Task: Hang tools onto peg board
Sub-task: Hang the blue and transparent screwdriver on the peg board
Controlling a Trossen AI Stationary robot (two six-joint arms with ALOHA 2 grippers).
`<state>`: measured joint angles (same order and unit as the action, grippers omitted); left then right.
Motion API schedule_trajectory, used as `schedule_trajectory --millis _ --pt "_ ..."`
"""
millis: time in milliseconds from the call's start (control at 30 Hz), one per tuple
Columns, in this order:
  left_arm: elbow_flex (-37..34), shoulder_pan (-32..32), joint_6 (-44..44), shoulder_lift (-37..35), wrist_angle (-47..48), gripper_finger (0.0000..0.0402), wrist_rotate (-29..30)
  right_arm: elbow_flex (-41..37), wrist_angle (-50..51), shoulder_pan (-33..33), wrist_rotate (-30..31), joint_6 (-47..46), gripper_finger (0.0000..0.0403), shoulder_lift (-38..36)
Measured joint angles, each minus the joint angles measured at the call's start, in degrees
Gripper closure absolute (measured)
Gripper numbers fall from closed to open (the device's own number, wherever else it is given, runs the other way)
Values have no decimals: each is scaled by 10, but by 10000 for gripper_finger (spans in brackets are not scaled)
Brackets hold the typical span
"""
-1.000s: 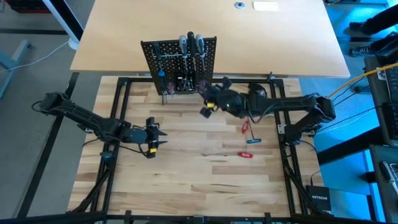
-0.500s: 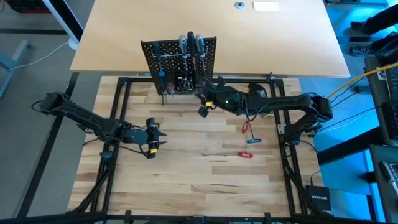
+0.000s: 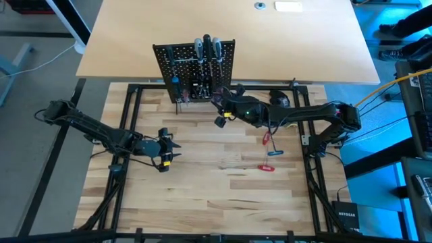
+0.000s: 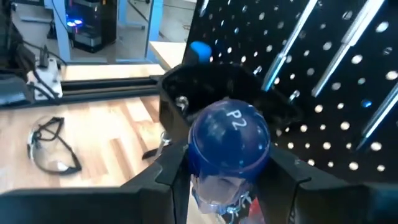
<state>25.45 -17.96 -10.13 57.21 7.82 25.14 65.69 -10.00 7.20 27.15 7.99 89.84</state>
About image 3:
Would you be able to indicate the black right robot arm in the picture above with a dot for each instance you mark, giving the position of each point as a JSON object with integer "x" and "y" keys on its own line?
{"x": 303, "y": 113}

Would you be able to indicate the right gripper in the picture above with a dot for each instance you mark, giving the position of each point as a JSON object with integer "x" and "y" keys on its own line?
{"x": 229, "y": 104}

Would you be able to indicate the silver desk grommet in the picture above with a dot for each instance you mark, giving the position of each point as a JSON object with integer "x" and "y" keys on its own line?
{"x": 260, "y": 5}

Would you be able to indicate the black pegboard bin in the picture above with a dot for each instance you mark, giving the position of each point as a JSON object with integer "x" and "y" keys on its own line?
{"x": 192, "y": 82}

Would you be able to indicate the large blue-striped clear screwdriver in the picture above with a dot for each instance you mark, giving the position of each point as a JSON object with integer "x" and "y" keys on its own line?
{"x": 175, "y": 81}

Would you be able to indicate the small black box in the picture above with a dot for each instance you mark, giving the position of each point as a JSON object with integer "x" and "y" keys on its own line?
{"x": 116, "y": 168}

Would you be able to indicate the dark red box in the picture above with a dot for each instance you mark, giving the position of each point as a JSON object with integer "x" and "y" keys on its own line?
{"x": 30, "y": 6}

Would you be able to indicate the silver metal bracket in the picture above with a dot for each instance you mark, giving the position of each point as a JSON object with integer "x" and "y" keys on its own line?
{"x": 305, "y": 140}

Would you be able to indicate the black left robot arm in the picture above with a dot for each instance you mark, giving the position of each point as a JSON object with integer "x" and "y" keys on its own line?
{"x": 84, "y": 125}

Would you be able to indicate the tan wooden desk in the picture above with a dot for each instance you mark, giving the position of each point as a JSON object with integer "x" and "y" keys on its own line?
{"x": 287, "y": 44}

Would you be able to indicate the person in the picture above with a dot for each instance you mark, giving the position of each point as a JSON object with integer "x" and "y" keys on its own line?
{"x": 415, "y": 20}

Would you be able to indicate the black work glove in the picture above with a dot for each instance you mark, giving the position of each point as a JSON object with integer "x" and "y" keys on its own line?
{"x": 279, "y": 96}

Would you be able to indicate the black perforated pegboard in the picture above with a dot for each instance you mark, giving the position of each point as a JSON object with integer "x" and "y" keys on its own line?
{"x": 162, "y": 67}

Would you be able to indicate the black workstation desk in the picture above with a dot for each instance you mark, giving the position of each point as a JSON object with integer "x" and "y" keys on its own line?
{"x": 408, "y": 111}
{"x": 415, "y": 202}

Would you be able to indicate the grey furniture leg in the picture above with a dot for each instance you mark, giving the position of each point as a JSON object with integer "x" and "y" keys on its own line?
{"x": 15, "y": 64}

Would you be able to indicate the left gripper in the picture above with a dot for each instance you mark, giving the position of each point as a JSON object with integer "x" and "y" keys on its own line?
{"x": 163, "y": 148}

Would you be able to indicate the chrome socket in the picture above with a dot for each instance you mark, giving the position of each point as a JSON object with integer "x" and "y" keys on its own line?
{"x": 206, "y": 92}
{"x": 197, "y": 89}
{"x": 202, "y": 87}

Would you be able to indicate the black Netgear switch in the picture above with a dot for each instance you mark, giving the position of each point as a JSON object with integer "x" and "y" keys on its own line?
{"x": 346, "y": 216}

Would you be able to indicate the white rectangular pad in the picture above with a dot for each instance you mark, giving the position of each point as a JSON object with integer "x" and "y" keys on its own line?
{"x": 288, "y": 6}

